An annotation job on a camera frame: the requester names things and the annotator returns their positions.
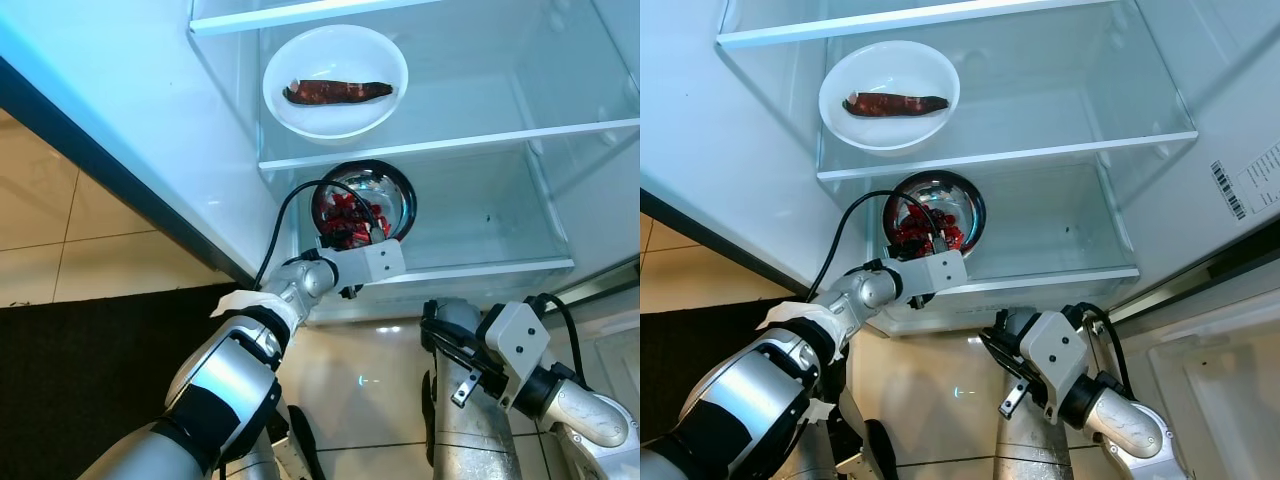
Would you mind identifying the glass fridge shelf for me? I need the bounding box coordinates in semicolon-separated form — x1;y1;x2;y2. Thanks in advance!
255;10;641;173
715;0;1131;51
860;165;1141;301
295;150;579;293
815;20;1199;183
188;0;601;38

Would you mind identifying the grey fridge lower door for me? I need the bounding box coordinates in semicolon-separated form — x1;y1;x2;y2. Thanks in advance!
545;255;641;441
1100;215;1280;480

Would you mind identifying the white cloth wrap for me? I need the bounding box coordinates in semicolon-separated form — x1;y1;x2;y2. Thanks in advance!
757;300;849;346
210;287;293;331

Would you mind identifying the dark red sweet potato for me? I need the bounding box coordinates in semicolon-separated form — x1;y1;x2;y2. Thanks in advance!
842;92;951;118
283;79;394;106

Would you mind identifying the white bowl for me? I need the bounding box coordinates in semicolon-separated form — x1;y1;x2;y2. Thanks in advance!
262;24;409;139
818;40;961;153

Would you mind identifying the grey refrigerator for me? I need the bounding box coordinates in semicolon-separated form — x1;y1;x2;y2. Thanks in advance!
0;0;641;336
640;0;1280;341

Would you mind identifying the white barcode label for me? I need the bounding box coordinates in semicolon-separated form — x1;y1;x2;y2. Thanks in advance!
1210;140;1280;221

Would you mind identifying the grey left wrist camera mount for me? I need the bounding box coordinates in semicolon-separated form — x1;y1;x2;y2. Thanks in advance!
318;236;407;293
880;248;969;303

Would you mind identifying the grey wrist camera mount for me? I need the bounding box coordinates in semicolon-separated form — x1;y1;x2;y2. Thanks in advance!
478;300;551;411
1020;310;1093;421
880;248;969;303
318;236;407;293

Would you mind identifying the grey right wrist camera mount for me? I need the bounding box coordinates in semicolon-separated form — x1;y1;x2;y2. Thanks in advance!
478;300;551;411
1020;310;1093;421

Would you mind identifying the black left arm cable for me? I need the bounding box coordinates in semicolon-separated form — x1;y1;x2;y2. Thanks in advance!
805;188;951;301
252;178;389;293

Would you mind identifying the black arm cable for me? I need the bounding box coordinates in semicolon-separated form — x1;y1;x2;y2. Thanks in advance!
252;178;389;293
805;188;951;301
525;292;593;389
1065;302;1136;399

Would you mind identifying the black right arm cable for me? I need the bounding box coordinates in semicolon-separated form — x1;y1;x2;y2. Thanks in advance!
1065;302;1136;399
525;292;593;389

